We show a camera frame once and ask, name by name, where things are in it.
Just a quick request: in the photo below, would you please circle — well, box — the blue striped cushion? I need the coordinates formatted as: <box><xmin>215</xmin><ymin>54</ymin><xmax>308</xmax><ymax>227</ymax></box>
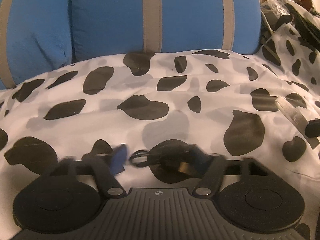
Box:
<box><xmin>1</xmin><ymin>0</ymin><xmax>73</xmax><ymax>89</ymax></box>
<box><xmin>72</xmin><ymin>0</ymin><xmax>261</xmax><ymax>61</ymax></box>

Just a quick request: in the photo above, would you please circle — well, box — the black round pad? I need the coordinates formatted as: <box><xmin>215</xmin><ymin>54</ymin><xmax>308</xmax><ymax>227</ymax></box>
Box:
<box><xmin>147</xmin><ymin>139</ymin><xmax>212</xmax><ymax>184</ymax></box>

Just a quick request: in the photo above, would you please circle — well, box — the black hair tie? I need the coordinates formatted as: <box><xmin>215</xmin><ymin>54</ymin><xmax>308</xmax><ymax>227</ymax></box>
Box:
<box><xmin>129</xmin><ymin>149</ymin><xmax>152</xmax><ymax>168</ymax></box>

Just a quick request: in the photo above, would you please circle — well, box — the cow print blanket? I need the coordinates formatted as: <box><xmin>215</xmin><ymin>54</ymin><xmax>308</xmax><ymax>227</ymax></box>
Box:
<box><xmin>1</xmin><ymin>24</ymin><xmax>319</xmax><ymax>239</ymax></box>

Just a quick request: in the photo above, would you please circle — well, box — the blue striped cushion left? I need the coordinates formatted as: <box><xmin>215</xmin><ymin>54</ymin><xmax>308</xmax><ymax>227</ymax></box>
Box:
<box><xmin>1</xmin><ymin>0</ymin><xmax>73</xmax><ymax>89</ymax></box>

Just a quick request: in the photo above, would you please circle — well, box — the pile of plastic bags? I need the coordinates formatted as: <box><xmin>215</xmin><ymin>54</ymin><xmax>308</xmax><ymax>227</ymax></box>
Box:
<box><xmin>260</xmin><ymin>0</ymin><xmax>319</xmax><ymax>50</ymax></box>

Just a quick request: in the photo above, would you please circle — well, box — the blue striped cushion right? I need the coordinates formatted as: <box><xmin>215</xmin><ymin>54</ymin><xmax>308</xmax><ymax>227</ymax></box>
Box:
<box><xmin>72</xmin><ymin>0</ymin><xmax>261</xmax><ymax>61</ymax></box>

